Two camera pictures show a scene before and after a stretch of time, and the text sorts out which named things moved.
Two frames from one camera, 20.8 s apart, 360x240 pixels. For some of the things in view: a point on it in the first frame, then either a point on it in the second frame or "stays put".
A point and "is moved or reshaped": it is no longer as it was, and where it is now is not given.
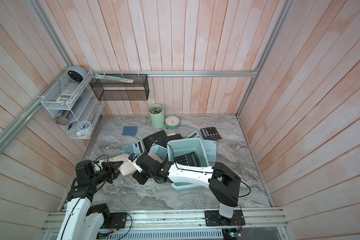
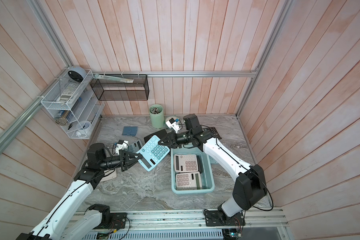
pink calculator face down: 155,156 to 185,163
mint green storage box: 178,147 is moved or reshaped
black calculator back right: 210,133 stays put
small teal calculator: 158,152 is moved or reshaped
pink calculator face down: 126,167 is moved or reshaped
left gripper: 111,169 to 128,163
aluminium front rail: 255,220 stays put
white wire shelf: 74,105 stays put
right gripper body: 143,178 to 186,138
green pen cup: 157,116 stays put
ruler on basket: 123,80 stays put
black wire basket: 108,90 stays put
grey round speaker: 77,73 stays put
